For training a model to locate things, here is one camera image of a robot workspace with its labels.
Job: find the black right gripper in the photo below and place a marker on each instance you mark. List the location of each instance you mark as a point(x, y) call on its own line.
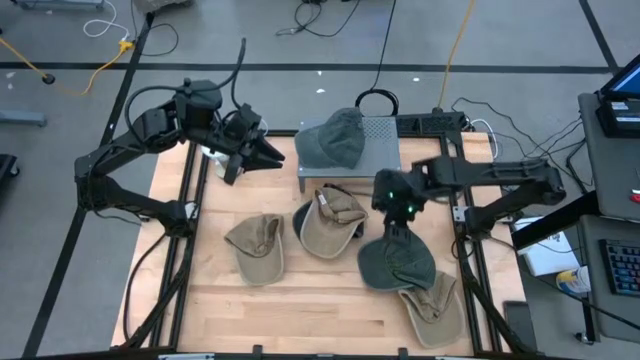
point(399, 227)

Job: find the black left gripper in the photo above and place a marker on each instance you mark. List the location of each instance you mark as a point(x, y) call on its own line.
point(242, 132)

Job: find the dark green baseball cap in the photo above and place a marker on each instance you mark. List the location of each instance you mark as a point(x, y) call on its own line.
point(330, 140)
point(395, 265)
point(296, 222)

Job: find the tan baseball cap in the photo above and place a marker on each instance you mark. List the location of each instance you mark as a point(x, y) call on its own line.
point(257, 260)
point(435, 320)
point(325, 235)

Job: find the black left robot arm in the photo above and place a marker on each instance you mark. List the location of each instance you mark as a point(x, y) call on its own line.
point(125, 200)

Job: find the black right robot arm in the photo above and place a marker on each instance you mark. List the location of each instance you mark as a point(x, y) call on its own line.
point(490, 172)

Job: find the grey perforated metal stand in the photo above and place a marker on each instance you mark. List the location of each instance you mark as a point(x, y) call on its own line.
point(382, 145)

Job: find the black perforated power box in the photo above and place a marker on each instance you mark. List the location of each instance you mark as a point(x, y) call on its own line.
point(430, 123)

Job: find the white cardboard box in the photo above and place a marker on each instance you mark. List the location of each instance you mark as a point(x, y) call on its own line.
point(547, 257)

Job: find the black phone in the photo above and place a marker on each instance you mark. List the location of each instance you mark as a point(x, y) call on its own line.
point(520, 325)

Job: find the black metal beam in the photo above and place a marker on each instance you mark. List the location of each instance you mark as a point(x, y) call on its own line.
point(555, 222)

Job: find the white wipes canister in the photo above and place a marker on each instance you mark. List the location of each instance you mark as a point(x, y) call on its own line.
point(572, 281)

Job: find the grey fabric bundle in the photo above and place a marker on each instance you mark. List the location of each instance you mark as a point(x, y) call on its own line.
point(160, 5)

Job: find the grey desk top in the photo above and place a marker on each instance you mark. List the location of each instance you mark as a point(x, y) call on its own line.
point(615, 320)
point(610, 170)

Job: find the black keyboard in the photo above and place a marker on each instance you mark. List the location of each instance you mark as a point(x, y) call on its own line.
point(622, 267)

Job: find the grey metal table foot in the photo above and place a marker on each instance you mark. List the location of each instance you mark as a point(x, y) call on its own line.
point(22, 118)
point(60, 4)

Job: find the black labelled device box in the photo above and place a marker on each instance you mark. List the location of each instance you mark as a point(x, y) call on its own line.
point(620, 120)

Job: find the black caster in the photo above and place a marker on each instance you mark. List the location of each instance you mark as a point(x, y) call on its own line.
point(7, 167)

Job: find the laptop with blue screen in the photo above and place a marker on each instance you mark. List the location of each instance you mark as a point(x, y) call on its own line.
point(627, 82)

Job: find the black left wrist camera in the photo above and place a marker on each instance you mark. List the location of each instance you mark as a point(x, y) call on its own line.
point(234, 172)

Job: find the silver mounting bracket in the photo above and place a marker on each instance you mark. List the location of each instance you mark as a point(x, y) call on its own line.
point(460, 214)
point(192, 211)

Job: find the black aluminium table frame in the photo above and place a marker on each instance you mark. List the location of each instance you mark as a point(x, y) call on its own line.
point(183, 300)

